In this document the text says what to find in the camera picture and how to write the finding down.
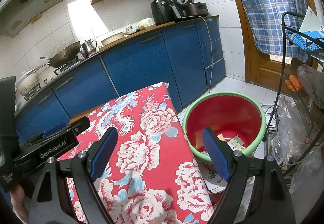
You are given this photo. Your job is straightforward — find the black metal rack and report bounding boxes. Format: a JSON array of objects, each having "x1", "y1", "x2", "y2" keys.
[{"x1": 262, "y1": 11, "x2": 324, "y2": 181}]

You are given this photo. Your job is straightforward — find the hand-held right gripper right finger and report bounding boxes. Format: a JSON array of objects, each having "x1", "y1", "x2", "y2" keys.
[{"x1": 202, "y1": 127, "x2": 296, "y2": 224}]

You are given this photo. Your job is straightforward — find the gas stove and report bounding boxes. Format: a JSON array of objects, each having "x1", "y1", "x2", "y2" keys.
[{"x1": 21, "y1": 57, "x2": 85, "y2": 101}]

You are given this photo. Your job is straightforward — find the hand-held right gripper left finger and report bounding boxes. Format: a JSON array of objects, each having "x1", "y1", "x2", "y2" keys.
[{"x1": 28, "y1": 126, "x2": 118, "y2": 224}]

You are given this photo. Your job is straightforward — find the white domed cover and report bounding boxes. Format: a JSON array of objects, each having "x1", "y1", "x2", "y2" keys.
[{"x1": 137, "y1": 18, "x2": 156, "y2": 29}]

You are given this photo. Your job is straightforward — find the flattened printed cardboard box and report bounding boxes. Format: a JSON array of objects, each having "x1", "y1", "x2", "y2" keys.
[{"x1": 197, "y1": 162, "x2": 254, "y2": 204}]

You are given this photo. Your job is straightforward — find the blue plaid curtain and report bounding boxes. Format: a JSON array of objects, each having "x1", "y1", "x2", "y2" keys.
[{"x1": 224, "y1": 0, "x2": 315, "y2": 64}]

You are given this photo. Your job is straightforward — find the black wok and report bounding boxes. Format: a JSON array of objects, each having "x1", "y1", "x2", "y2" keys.
[{"x1": 39, "y1": 41, "x2": 81, "y2": 68}]

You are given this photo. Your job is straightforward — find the black air fryer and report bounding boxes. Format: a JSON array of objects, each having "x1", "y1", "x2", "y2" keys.
[{"x1": 151, "y1": 0, "x2": 183, "y2": 25}]

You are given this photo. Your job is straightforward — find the white dishes on counter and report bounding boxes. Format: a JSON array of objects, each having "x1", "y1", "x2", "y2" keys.
[{"x1": 100, "y1": 34, "x2": 125, "y2": 46}]

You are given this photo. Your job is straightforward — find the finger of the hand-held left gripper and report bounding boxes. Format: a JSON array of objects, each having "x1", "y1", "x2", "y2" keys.
[
  {"x1": 66, "y1": 116, "x2": 91, "y2": 138},
  {"x1": 20, "y1": 125, "x2": 74, "y2": 150}
]

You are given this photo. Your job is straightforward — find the person's left hand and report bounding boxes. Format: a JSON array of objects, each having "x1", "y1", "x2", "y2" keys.
[{"x1": 10, "y1": 185, "x2": 29, "y2": 223}]

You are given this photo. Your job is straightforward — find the green medicine box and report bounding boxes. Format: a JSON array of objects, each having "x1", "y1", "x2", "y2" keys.
[{"x1": 226, "y1": 137, "x2": 245, "y2": 150}]

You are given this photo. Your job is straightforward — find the white paper carton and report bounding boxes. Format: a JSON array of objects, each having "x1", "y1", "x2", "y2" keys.
[{"x1": 299, "y1": 6, "x2": 324, "y2": 34}]

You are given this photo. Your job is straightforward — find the clear plastic bag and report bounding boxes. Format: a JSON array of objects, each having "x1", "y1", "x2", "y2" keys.
[
  {"x1": 271, "y1": 96, "x2": 315, "y2": 164},
  {"x1": 289, "y1": 149, "x2": 324, "y2": 195},
  {"x1": 297, "y1": 64, "x2": 324, "y2": 107}
]

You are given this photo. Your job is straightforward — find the white shallow dish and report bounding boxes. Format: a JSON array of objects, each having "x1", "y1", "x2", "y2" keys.
[{"x1": 124, "y1": 26, "x2": 145, "y2": 36}]

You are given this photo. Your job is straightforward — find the white clay pot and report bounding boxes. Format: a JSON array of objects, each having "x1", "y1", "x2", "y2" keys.
[{"x1": 16, "y1": 70, "x2": 39, "y2": 95}]

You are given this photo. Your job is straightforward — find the wooden door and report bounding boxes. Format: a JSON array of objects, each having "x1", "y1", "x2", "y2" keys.
[{"x1": 220, "y1": 0, "x2": 319, "y2": 95}]

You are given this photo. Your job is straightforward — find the red floral tablecloth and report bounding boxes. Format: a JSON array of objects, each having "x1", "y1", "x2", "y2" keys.
[{"x1": 57, "y1": 82, "x2": 215, "y2": 224}]

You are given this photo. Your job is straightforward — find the white power cable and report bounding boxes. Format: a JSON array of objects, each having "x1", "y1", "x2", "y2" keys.
[{"x1": 199, "y1": 15, "x2": 214, "y2": 94}]

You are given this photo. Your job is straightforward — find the orange plastic item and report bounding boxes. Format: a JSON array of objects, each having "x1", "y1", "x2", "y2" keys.
[{"x1": 285, "y1": 75, "x2": 303, "y2": 91}]

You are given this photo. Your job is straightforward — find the blue kitchen base cabinet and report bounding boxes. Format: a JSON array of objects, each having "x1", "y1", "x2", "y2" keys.
[{"x1": 14, "y1": 15, "x2": 227, "y2": 143}]

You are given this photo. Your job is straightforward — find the red basin with green rim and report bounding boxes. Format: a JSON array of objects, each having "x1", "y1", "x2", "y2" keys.
[{"x1": 182, "y1": 92, "x2": 267, "y2": 165}]

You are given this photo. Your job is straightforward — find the steel kettle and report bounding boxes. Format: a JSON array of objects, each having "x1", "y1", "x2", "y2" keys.
[{"x1": 81, "y1": 40, "x2": 98, "y2": 55}]

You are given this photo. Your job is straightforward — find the dark rice cooker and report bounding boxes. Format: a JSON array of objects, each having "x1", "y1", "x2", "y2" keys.
[{"x1": 172, "y1": 0, "x2": 211, "y2": 18}]

